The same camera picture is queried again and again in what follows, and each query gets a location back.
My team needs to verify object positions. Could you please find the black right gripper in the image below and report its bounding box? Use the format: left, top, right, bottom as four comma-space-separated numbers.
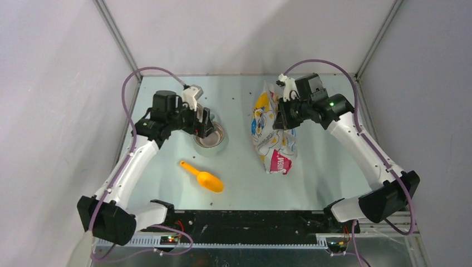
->
272, 95, 312, 131

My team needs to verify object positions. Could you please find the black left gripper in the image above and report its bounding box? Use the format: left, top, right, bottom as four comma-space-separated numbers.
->
168, 98, 216, 139

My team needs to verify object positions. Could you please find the white yellow pet food bag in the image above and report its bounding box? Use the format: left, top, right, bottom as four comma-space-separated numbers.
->
251, 81, 298, 175

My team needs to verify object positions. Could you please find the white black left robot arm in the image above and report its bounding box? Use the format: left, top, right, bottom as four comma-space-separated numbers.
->
77, 86, 214, 246

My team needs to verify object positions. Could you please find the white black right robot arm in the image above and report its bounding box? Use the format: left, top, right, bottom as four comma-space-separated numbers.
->
273, 73, 420, 233

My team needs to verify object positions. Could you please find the steel bowl in green stand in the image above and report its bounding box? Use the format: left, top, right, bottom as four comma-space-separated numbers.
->
193, 113, 229, 157

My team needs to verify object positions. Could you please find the orange plastic scoop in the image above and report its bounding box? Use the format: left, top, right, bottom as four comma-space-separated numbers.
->
179, 161, 224, 193

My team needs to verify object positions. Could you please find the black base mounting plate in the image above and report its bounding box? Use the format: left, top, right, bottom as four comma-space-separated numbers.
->
141, 209, 361, 245

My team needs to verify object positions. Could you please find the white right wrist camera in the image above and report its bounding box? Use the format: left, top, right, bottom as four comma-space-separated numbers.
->
276, 74, 300, 102

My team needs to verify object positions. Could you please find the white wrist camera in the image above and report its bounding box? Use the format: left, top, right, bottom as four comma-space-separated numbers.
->
276, 74, 300, 102
181, 85, 204, 111

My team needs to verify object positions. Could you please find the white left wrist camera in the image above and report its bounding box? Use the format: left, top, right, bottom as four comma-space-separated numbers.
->
181, 85, 204, 111

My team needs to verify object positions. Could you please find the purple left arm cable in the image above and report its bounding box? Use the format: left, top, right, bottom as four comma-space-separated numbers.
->
88, 66, 194, 263

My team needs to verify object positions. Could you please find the grey slotted cable duct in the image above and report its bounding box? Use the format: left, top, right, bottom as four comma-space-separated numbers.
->
95, 235, 329, 250

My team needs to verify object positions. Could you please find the aluminium frame post left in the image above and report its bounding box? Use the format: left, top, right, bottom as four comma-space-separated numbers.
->
93, 0, 138, 71

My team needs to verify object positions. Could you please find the aluminium frame post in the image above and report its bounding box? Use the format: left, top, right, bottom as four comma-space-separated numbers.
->
93, 0, 138, 71
355, 0, 404, 81

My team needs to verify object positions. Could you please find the aluminium frame post right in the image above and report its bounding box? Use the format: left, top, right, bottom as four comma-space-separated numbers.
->
355, 0, 404, 81

